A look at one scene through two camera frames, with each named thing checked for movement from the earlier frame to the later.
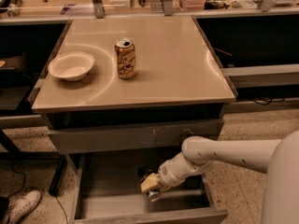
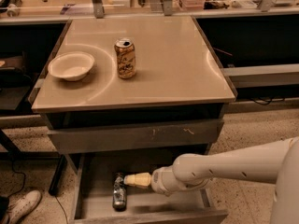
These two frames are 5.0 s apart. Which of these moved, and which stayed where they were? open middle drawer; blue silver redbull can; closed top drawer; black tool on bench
Moved: blue silver redbull can
Stayed: open middle drawer; closed top drawer; black tool on bench
